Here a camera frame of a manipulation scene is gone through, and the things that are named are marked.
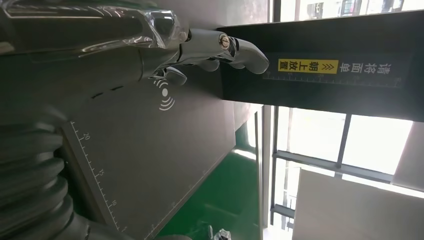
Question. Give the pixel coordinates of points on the green conveyor belt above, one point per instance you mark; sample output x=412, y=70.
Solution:
x=225, y=195

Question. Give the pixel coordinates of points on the white panel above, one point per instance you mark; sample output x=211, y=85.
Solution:
x=357, y=212

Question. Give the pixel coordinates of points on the black weighing device with post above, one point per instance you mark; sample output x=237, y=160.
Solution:
x=149, y=149

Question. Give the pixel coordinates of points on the white package with black letters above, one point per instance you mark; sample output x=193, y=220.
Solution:
x=222, y=235

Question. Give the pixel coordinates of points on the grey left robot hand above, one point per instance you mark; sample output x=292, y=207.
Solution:
x=73, y=63

